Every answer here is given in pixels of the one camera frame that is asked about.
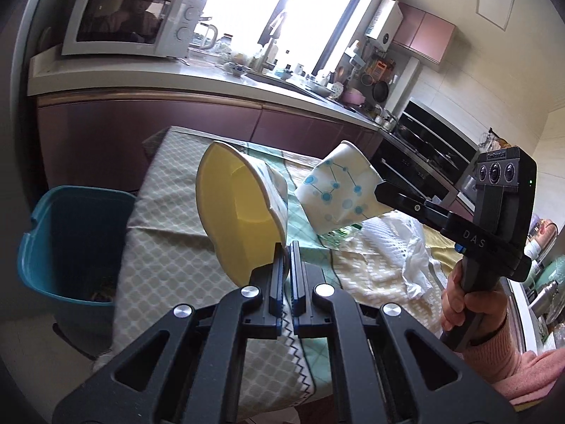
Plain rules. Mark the orange grater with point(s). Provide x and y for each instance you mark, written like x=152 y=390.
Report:
x=382 y=67

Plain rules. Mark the blue patterned bowl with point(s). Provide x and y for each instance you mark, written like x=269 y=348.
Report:
x=235 y=69

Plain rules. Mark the pink wall cabinet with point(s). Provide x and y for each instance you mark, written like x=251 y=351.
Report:
x=423 y=33

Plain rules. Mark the white tissue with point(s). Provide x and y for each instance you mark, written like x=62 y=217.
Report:
x=415 y=265

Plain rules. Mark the steel pot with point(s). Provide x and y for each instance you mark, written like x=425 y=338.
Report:
x=388 y=120

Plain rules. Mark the patterned tablecloth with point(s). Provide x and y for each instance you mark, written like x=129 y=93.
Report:
x=167 y=265

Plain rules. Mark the purple kitchen base cabinet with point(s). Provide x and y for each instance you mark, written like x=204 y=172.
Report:
x=176 y=123

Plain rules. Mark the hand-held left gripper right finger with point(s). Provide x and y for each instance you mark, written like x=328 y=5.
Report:
x=300 y=285

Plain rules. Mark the pink pot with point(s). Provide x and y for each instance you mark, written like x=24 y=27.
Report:
x=354 y=97

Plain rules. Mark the yellow paper bowl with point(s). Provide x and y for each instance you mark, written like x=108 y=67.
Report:
x=238 y=212

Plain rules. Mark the steel thermos flask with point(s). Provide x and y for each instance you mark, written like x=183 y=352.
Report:
x=544 y=300

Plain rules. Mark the black built-in stove unit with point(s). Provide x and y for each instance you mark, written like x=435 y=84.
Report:
x=406 y=163

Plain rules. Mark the kitchen window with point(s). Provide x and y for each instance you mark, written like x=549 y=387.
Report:
x=247 y=13

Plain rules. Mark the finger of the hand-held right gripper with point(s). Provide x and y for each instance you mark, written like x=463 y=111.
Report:
x=410 y=205

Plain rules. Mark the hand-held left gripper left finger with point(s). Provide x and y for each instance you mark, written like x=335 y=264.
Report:
x=277 y=285

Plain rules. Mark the white water heater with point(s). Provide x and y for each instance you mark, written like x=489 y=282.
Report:
x=384 y=24

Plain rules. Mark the person's right hand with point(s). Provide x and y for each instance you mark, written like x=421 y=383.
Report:
x=487 y=307

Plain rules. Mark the blue dotted paper cup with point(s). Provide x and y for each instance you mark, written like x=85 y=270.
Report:
x=340 y=190

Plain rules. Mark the white microwave oven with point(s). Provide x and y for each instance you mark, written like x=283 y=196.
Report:
x=128 y=17

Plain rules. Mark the glass electric kettle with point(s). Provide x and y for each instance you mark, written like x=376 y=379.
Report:
x=204 y=35

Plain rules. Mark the black range hood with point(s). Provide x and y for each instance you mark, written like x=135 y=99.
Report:
x=437 y=132

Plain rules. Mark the black frying pan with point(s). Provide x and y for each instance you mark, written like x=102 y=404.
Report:
x=380 y=92

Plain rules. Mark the green printed clear wrapper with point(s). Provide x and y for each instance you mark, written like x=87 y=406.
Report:
x=342 y=235

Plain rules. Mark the teal plastic bin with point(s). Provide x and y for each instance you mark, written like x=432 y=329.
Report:
x=66 y=238

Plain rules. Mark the clear plastic container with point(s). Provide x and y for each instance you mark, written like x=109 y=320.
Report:
x=201 y=54

